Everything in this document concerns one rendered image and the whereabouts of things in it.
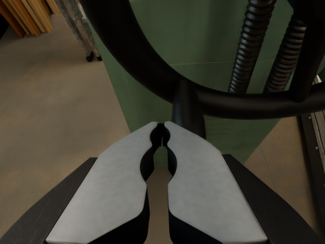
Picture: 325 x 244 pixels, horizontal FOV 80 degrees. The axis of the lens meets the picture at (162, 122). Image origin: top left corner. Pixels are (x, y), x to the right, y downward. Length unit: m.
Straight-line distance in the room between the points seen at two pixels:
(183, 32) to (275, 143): 0.81
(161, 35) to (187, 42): 0.05
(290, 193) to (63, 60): 1.48
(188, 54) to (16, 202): 0.94
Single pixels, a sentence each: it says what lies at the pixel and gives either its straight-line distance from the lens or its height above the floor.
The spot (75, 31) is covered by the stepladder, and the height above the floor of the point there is 0.21.
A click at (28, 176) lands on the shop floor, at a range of 1.11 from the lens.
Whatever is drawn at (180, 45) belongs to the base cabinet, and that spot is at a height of 0.63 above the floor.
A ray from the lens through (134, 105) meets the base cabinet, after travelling 0.50.
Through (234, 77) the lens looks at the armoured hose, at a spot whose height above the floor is 0.67.
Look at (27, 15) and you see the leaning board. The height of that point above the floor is 0.14.
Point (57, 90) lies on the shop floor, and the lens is 1.34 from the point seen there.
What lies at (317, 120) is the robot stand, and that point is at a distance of 0.99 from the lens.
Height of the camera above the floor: 0.85
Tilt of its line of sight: 57 degrees down
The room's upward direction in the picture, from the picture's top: 5 degrees counter-clockwise
